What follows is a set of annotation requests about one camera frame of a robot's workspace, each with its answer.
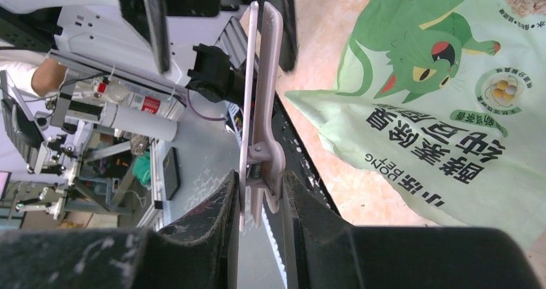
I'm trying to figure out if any green cat litter bag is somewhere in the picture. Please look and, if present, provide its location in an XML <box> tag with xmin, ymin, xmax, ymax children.
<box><xmin>286</xmin><ymin>0</ymin><xmax>545</xmax><ymax>248</ymax></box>

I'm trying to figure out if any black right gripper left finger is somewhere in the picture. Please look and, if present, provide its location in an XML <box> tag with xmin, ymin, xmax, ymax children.
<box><xmin>1</xmin><ymin>171</ymin><xmax>239</xmax><ymax>288</ymax></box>

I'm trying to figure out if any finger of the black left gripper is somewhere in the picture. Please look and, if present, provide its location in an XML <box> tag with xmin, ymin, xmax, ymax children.
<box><xmin>118</xmin><ymin>0</ymin><xmax>171</xmax><ymax>74</ymax></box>
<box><xmin>257</xmin><ymin>0</ymin><xmax>298</xmax><ymax>72</ymax></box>

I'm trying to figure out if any black bag clip strip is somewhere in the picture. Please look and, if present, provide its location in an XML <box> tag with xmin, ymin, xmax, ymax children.
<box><xmin>239</xmin><ymin>1</ymin><xmax>286</xmax><ymax>227</ymax></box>

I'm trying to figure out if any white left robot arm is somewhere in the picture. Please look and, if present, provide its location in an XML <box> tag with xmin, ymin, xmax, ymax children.
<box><xmin>1</xmin><ymin>0</ymin><xmax>298</xmax><ymax>95</ymax></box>

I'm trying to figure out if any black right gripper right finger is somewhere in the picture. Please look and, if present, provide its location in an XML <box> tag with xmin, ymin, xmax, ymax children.
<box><xmin>282</xmin><ymin>171</ymin><xmax>540</xmax><ymax>288</ymax></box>

